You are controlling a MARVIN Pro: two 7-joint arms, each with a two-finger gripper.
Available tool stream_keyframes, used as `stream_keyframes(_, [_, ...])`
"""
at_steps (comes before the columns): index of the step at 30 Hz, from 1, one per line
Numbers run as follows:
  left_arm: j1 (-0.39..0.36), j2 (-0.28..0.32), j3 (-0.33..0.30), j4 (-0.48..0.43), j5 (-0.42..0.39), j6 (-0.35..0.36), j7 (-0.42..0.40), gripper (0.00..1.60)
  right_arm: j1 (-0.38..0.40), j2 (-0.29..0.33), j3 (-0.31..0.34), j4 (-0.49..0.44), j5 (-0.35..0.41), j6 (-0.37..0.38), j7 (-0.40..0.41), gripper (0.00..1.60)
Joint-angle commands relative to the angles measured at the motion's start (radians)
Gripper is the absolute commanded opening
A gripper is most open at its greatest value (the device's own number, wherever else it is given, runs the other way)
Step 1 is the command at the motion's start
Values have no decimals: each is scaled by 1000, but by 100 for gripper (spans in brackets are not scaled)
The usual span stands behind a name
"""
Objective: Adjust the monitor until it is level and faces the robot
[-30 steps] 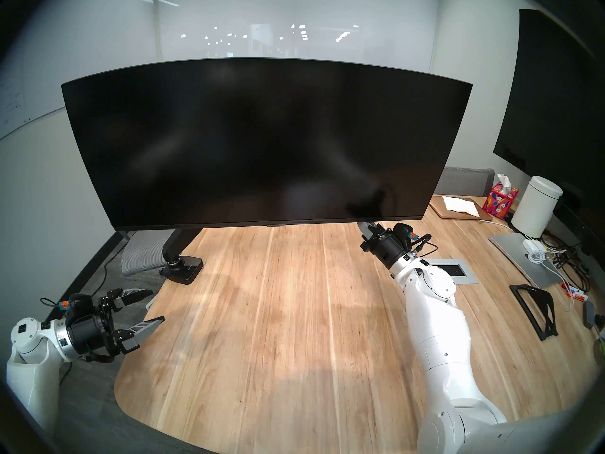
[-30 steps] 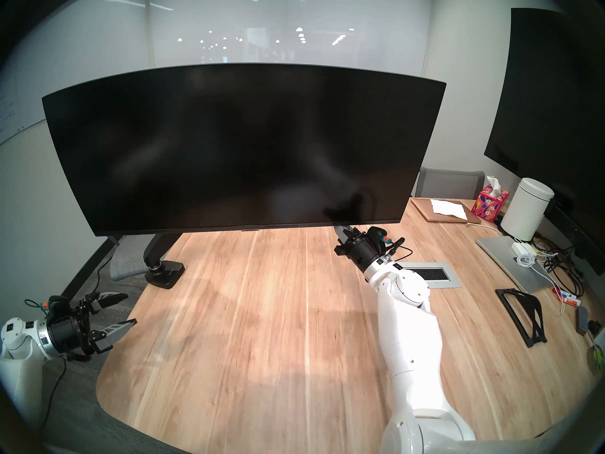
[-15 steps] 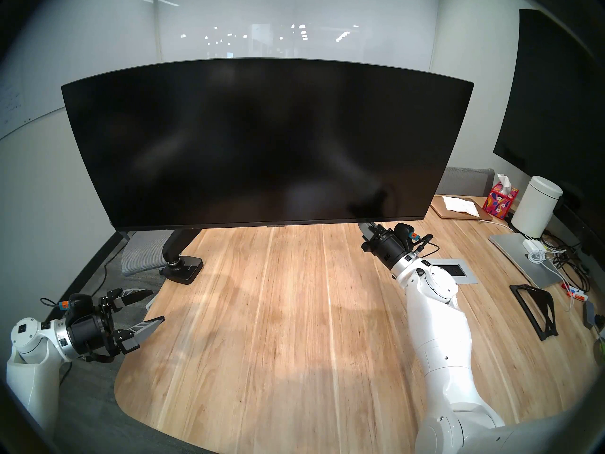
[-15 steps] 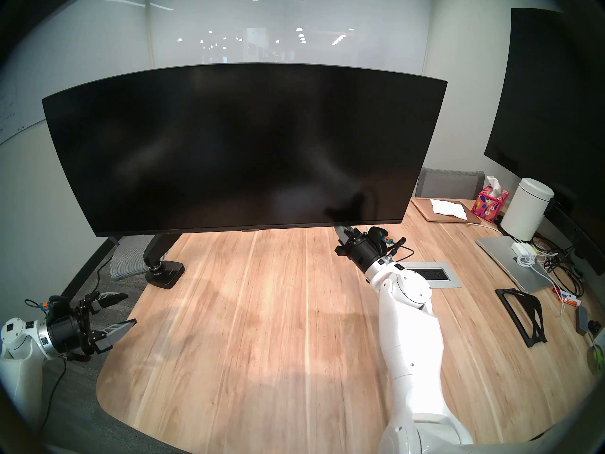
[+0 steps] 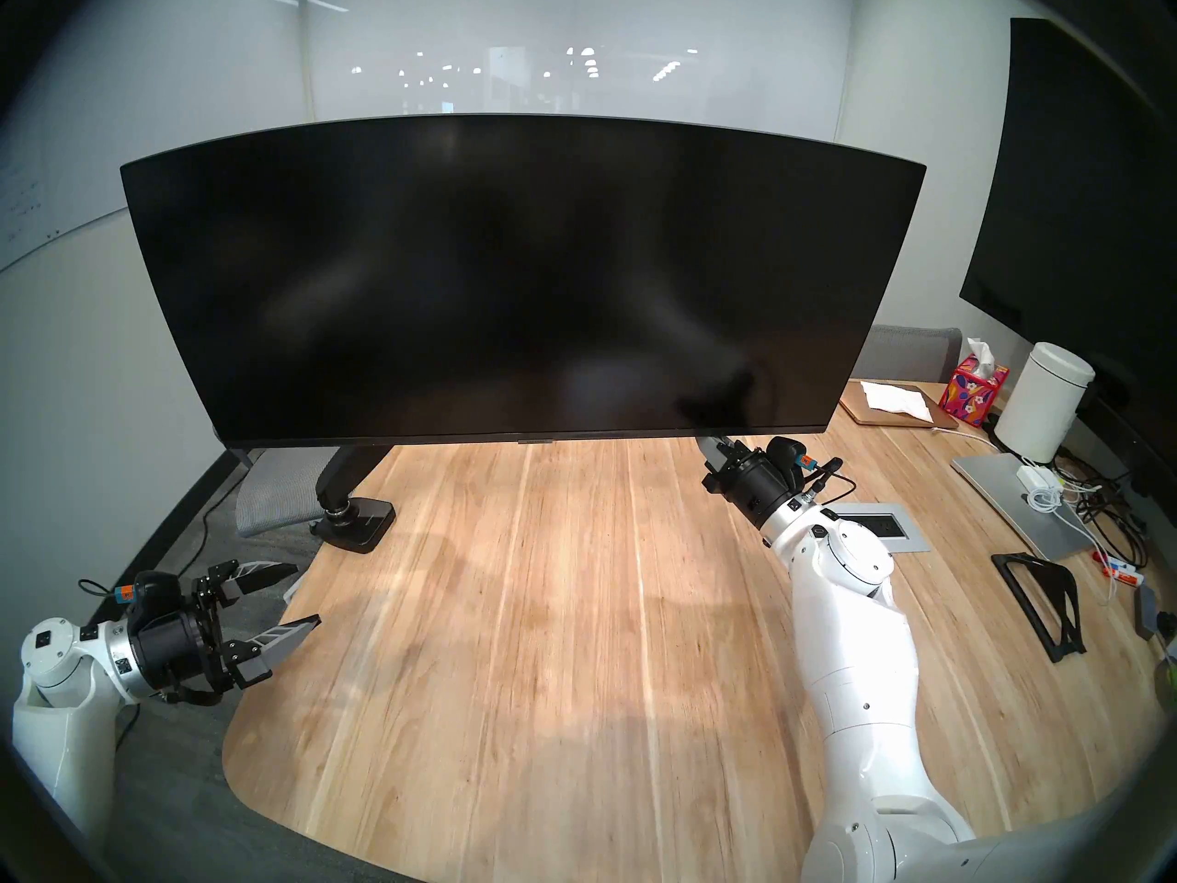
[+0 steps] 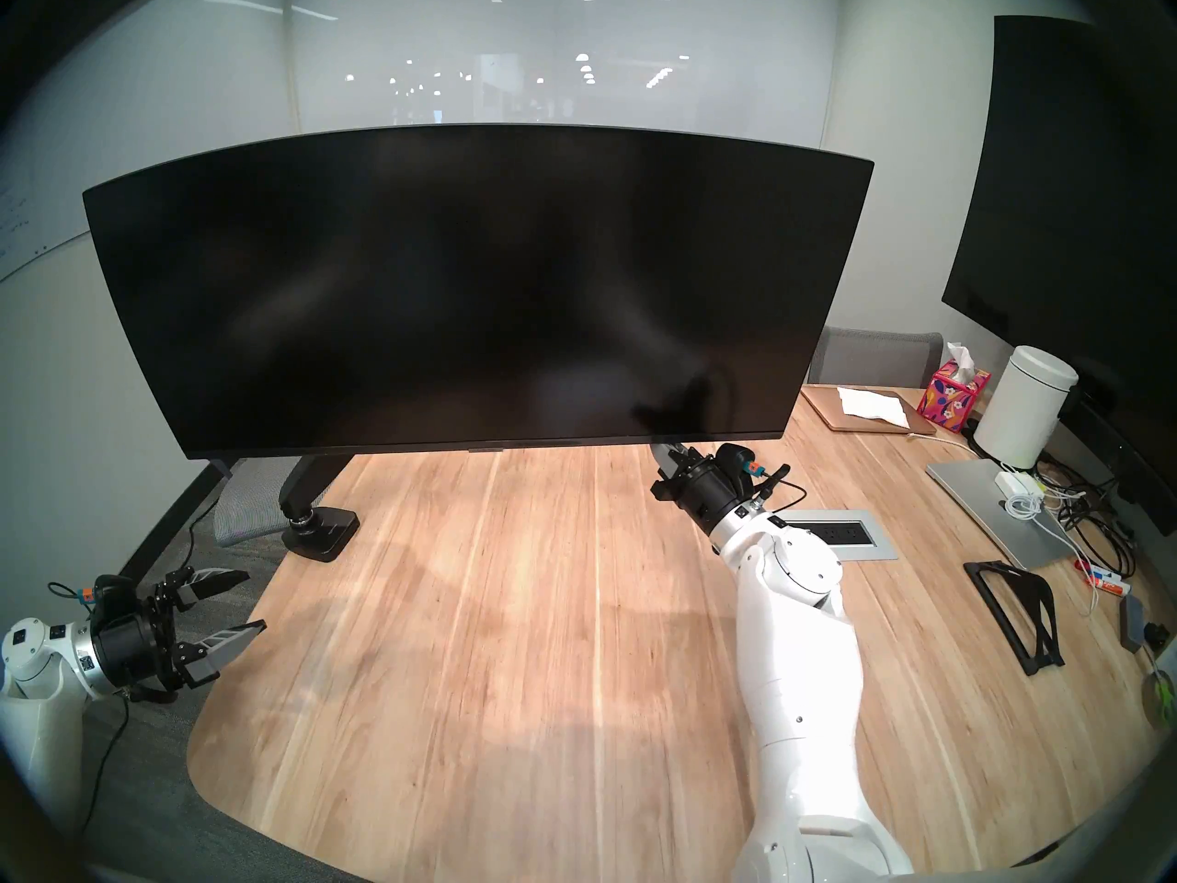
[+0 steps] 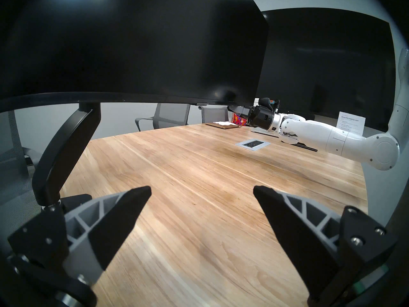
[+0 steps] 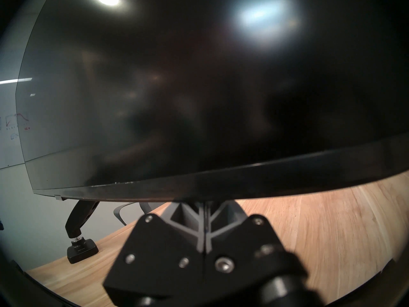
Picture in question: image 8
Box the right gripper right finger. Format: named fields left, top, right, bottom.
left=203, top=200, right=310, bottom=295

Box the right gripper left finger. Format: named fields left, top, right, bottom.
left=102, top=201, right=205, bottom=307

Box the black curved computer monitor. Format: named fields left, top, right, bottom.
left=16, top=0, right=409, bottom=203

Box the gray mesh office chair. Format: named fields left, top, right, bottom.
left=114, top=201, right=160, bottom=226

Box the glass whiteboard with scribbles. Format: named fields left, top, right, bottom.
left=0, top=63, right=27, bottom=169

